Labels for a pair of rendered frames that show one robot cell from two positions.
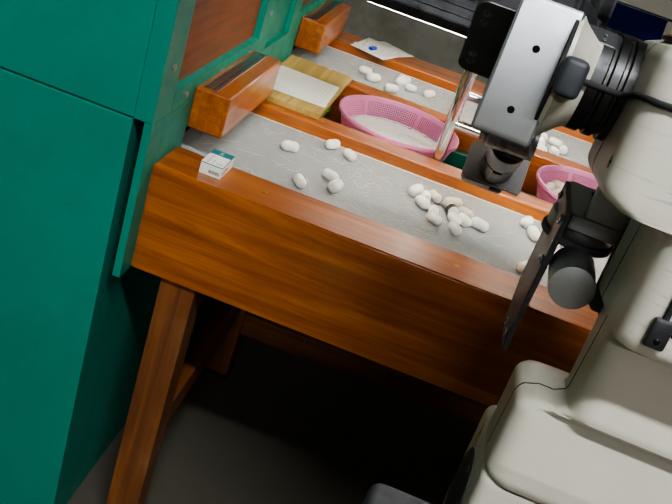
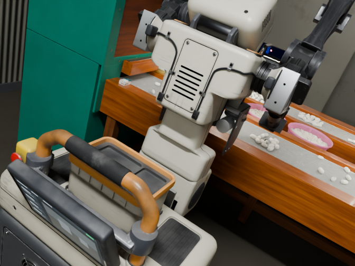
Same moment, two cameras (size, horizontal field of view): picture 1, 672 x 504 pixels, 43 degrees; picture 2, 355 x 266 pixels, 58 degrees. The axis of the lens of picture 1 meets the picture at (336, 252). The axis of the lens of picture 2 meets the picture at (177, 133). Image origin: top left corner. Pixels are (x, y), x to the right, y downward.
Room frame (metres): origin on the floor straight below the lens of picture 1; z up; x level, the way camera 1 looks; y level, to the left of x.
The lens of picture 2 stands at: (-0.19, -0.55, 1.36)
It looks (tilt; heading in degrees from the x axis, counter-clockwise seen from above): 26 degrees down; 16
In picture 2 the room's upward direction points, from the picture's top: 19 degrees clockwise
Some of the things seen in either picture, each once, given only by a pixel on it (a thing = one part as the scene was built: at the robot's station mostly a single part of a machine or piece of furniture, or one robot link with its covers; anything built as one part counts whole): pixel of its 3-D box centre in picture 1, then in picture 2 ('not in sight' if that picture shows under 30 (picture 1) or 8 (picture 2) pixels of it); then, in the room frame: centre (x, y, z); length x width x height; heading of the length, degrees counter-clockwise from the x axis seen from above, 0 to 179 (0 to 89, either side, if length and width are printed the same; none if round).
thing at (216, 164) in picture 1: (217, 164); (124, 82); (1.20, 0.22, 0.78); 0.06 x 0.04 x 0.02; 176
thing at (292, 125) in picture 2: not in sight; (306, 141); (1.69, -0.75, 0.72); 0.27 x 0.27 x 0.10
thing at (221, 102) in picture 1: (237, 90); (142, 65); (1.42, 0.26, 0.83); 0.30 x 0.06 x 0.07; 176
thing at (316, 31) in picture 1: (324, 24); not in sight; (2.10, 0.21, 0.83); 0.30 x 0.06 x 0.07; 176
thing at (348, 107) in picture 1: (392, 141); not in sight; (1.74, -0.04, 0.72); 0.27 x 0.27 x 0.10
